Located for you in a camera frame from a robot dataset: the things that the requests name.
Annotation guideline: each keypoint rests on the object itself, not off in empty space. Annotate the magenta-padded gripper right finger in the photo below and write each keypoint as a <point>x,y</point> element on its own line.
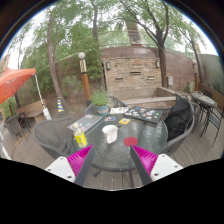
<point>146,161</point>

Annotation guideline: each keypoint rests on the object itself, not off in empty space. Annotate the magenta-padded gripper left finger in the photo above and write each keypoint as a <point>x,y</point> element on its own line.
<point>80,161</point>

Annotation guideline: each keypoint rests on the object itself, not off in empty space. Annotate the clear bottle with yellow label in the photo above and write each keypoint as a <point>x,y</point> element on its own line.
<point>80,138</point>

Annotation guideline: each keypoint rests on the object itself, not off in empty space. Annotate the flat round red coaster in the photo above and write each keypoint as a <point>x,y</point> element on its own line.
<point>130,141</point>

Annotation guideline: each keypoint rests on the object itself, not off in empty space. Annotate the white ceramic mug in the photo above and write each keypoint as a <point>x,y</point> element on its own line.
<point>109,134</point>

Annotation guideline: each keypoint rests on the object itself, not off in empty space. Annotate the yellow printed card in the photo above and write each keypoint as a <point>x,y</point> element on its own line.
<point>124,121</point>

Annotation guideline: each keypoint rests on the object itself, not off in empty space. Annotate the blue printed card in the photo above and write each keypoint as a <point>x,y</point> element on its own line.
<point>110,118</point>

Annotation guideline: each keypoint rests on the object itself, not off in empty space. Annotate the black backpack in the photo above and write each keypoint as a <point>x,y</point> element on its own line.
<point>178,118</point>

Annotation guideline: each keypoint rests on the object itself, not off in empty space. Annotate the white printed booklet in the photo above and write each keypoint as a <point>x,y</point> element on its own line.
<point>119,110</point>

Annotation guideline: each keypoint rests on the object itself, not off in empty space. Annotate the yellow and blue striped cone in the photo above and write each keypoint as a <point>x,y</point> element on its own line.
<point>60,106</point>

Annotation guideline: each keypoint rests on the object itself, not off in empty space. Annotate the green plant in teal pot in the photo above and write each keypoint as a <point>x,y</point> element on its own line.
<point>101,100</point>

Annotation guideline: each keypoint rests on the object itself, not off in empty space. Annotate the wooden bench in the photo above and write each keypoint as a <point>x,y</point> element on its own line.
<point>31,110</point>

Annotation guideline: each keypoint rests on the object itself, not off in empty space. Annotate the black metal patio chair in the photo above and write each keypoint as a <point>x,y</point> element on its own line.
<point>215,121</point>
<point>15,125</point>

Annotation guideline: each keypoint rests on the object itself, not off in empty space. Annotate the round dark patio table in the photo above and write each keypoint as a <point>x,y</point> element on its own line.
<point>201,99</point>

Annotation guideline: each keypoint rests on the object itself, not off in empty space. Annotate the orange patio umbrella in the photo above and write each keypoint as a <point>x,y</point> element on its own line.
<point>13,81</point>

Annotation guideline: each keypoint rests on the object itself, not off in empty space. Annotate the wooden globe lamp post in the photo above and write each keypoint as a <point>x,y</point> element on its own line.
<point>85,80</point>
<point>196,78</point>

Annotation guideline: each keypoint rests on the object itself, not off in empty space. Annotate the grey wall utility box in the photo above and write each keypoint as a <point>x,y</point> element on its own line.
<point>170,81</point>

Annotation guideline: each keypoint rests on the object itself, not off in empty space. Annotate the black wall lantern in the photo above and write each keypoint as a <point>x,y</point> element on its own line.
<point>108,65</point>
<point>157,64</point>

